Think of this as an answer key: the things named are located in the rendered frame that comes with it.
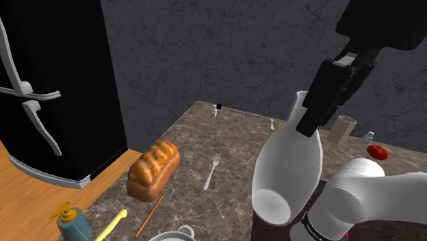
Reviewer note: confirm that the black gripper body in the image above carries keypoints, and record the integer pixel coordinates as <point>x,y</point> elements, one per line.
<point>383,23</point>

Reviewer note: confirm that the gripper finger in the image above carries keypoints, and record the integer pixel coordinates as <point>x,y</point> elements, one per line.
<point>322,96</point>
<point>362,66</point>

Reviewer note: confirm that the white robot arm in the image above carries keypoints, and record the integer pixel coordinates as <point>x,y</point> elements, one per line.
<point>287,167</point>

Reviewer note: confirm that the beige cup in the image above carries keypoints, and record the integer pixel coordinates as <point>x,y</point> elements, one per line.
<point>340,132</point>

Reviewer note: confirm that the small white spoon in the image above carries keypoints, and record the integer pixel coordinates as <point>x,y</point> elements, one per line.
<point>272,125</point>

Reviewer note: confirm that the small clear shaker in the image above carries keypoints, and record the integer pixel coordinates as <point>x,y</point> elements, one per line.
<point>368,138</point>

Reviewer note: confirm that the red tomato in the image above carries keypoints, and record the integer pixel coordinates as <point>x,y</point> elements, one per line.
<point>377,153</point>

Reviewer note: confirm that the long thin grey knife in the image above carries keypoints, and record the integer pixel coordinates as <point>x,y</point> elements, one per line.
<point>244,112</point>

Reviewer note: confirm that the small black object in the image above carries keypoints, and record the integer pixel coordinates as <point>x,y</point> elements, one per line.
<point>219,106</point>

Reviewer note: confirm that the small white shaker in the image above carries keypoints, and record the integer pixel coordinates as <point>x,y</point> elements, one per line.
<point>213,112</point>

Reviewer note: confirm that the silver fork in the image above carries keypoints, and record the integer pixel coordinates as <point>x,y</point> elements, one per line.
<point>211,173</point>

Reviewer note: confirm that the brown bread loaf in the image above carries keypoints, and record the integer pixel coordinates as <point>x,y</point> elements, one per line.
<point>151,172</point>

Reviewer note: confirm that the orange pencil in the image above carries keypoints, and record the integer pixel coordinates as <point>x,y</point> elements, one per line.
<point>150,215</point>

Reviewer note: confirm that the blue soap bottle yellow pump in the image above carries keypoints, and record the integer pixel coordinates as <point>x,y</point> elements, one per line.
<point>73,228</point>

